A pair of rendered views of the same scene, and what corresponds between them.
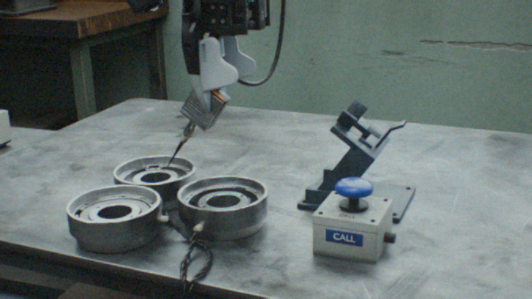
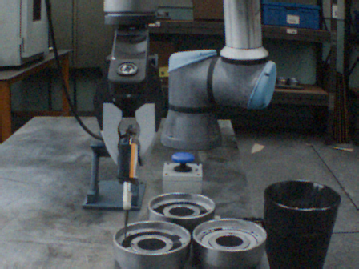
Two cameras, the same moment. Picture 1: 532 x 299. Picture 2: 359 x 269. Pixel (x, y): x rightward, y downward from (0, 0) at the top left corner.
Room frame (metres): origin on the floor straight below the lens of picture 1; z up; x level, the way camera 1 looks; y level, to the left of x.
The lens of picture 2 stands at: (0.99, 0.73, 1.15)
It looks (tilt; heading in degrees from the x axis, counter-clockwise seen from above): 16 degrees down; 251
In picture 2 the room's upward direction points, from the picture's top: straight up
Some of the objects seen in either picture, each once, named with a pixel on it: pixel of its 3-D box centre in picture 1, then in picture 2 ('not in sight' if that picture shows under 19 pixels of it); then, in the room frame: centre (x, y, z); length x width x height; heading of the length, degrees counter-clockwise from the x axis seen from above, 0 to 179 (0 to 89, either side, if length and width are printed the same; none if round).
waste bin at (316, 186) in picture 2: not in sight; (296, 240); (-0.18, -0.77, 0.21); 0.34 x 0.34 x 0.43
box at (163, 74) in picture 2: not in sight; (153, 61); (-0.47, -3.37, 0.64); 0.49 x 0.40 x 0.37; 161
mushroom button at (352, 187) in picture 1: (354, 202); (183, 166); (0.64, -0.09, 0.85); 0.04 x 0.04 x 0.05
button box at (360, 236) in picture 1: (358, 225); (183, 178); (0.64, -0.10, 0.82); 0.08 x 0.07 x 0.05; 66
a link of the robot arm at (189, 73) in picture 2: not in sight; (195, 76); (0.48, -0.40, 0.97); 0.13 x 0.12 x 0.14; 133
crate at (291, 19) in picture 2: not in sight; (288, 14); (-1.57, -2.91, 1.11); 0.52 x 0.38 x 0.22; 156
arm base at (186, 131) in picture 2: not in sight; (191, 122); (0.48, -0.41, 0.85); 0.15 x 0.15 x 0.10
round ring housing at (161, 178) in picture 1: (156, 183); (151, 249); (0.78, 0.14, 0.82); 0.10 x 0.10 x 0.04
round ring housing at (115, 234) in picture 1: (115, 218); (228, 246); (0.68, 0.17, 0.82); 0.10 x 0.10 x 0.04
